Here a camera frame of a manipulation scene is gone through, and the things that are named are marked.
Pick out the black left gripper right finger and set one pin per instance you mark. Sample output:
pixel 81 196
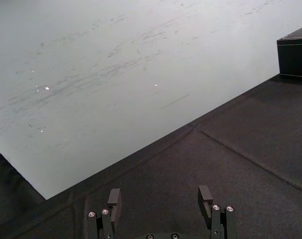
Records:
pixel 217 219

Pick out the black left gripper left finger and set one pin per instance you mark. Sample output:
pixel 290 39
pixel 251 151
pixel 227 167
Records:
pixel 114 207

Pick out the black table cloth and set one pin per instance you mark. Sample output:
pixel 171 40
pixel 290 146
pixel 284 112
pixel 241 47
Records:
pixel 196 174

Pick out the black box with white stitching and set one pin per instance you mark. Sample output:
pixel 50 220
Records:
pixel 294 54

